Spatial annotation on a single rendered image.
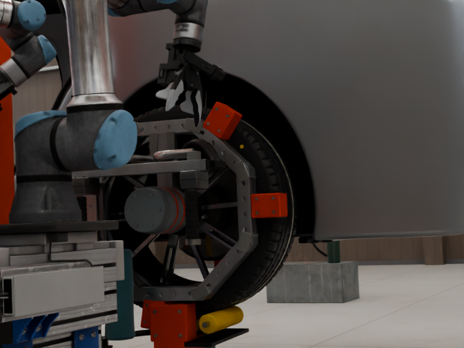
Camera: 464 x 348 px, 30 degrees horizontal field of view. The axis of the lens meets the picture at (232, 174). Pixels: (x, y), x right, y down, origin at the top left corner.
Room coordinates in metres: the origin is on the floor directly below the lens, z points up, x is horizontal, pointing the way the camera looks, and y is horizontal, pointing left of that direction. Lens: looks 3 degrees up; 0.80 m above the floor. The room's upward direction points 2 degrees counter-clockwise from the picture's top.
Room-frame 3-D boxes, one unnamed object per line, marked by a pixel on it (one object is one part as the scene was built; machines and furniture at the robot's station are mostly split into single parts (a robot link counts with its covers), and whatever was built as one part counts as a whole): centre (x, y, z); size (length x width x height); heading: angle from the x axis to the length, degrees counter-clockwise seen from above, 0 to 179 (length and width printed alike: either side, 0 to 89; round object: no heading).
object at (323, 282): (8.76, -0.74, 0.39); 0.81 x 0.66 x 0.78; 64
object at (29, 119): (1.83, 0.39, 0.98); 0.13 x 0.12 x 0.14; 65
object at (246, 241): (2.62, 0.19, 0.85); 0.54 x 0.07 x 0.54; 70
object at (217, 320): (2.68, 0.05, 0.51); 0.29 x 0.06 x 0.06; 160
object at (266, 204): (2.52, -0.10, 0.85); 0.09 x 0.08 x 0.07; 70
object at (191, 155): (2.47, 0.14, 1.03); 0.19 x 0.18 x 0.11; 160
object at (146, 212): (2.55, 0.22, 0.85); 0.21 x 0.14 x 0.14; 160
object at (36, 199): (1.83, 0.40, 0.87); 0.15 x 0.15 x 0.10
